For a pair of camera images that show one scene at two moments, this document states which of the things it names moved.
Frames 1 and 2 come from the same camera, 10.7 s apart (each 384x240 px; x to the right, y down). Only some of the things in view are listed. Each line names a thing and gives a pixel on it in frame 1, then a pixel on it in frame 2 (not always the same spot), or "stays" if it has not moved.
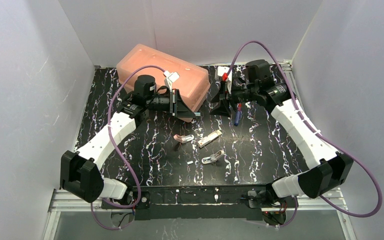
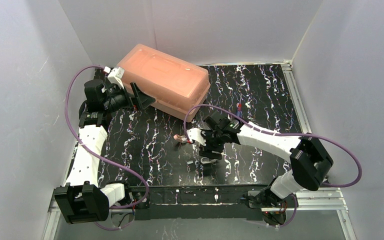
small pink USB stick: x=183 y=138 stays
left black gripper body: x=172 y=102 -> x=134 y=96
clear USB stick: x=213 y=158 stays
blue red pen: x=238 y=114 stays
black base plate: x=195 y=202 stays
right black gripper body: x=228 y=94 -> x=208 y=151
